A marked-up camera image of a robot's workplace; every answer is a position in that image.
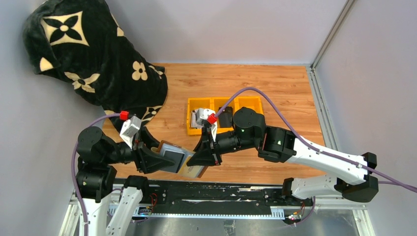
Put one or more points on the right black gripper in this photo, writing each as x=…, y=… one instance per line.
x=213, y=148

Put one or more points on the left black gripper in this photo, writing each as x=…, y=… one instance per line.
x=138, y=156

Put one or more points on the brown leather card holder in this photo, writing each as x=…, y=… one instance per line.
x=180, y=156

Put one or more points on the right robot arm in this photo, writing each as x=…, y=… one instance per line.
x=345, y=175

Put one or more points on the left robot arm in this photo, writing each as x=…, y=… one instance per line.
x=96, y=175

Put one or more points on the yellow bin with silver cards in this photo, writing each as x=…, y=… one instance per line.
x=197, y=108

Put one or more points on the silver cards stack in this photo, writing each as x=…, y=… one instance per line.
x=193, y=123

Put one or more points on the yellow bin with black cards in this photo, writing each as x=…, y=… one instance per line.
x=218, y=102

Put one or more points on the black cards stack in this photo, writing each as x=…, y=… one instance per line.
x=226, y=117

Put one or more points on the yellow bin with gold cards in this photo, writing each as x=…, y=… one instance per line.
x=251, y=102

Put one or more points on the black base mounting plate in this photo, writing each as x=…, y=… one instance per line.
x=214, y=198

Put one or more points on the black floral plush blanket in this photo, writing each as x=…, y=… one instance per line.
x=80, y=42

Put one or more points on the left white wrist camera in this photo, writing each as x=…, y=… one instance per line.
x=129, y=129

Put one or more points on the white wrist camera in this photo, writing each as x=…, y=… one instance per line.
x=129, y=129
x=206, y=117

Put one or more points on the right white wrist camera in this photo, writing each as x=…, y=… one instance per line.
x=206, y=117

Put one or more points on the corner aluminium post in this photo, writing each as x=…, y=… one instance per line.
x=329, y=137

